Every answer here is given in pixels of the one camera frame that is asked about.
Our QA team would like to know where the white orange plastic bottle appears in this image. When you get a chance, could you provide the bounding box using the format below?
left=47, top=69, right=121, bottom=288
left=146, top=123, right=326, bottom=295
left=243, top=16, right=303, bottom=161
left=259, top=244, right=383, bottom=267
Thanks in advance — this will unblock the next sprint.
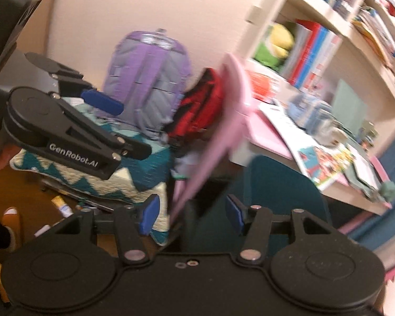
left=51, top=195, right=73, bottom=218

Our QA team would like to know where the teal cream zigzag quilt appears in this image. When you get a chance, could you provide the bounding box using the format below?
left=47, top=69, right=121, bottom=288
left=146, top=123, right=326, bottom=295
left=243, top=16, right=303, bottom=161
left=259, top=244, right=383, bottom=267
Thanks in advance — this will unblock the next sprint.
left=9, top=101, right=177, bottom=245

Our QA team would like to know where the teal office chair back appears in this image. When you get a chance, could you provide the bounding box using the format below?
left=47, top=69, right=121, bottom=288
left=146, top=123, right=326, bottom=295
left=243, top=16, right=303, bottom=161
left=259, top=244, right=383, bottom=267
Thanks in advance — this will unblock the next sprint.
left=180, top=156, right=330, bottom=255

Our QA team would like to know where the purple grey backpack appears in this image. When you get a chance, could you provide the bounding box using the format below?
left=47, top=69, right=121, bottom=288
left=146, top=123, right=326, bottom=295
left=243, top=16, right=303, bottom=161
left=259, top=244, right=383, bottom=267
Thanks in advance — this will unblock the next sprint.
left=95, top=29, right=191, bottom=141

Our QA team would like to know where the red black bag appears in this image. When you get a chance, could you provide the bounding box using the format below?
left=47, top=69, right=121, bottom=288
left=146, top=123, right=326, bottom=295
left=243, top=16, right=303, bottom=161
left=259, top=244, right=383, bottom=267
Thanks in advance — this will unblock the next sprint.
left=163, top=68, right=225, bottom=147

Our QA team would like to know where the white desk with papers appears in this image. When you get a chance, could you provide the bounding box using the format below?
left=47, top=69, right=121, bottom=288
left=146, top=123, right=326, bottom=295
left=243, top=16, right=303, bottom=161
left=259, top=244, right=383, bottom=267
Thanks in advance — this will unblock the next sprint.
left=230, top=99, right=392, bottom=215

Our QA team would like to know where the orange slipper with white sock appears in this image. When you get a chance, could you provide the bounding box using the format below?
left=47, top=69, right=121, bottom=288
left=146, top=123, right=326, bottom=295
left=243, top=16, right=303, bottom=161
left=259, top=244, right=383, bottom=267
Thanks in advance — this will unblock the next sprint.
left=2, top=207, right=24, bottom=253

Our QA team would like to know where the light blue pouch on desk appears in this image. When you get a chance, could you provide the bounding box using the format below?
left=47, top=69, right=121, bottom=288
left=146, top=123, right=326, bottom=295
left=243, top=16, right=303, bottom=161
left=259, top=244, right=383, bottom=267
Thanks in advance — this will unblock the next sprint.
left=286, top=93, right=332, bottom=135

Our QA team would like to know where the pink desk chair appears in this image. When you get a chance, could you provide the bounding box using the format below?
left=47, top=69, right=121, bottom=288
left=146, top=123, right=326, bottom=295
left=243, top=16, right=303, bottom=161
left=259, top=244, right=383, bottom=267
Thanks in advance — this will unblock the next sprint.
left=169, top=52, right=294, bottom=224

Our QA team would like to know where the yellow green plush toy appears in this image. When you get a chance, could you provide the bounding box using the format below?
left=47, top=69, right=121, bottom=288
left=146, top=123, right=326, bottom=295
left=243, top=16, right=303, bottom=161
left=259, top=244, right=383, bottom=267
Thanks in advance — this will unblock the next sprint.
left=253, top=23, right=295, bottom=71

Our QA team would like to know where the row of colourful books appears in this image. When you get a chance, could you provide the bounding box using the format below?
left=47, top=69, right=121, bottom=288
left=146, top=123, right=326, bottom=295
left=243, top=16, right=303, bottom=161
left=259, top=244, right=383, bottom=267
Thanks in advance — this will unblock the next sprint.
left=279, top=19, right=342, bottom=89

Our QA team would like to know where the white bookshelf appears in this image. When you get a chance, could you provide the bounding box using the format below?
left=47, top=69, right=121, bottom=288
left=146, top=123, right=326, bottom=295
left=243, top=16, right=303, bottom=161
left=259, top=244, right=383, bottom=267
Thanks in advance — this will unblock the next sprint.
left=235, top=0, right=395, bottom=155

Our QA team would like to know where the metal bed frame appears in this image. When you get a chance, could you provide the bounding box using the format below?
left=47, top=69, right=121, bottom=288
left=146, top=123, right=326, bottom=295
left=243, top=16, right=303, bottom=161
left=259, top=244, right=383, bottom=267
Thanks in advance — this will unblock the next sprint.
left=40, top=178, right=124, bottom=213

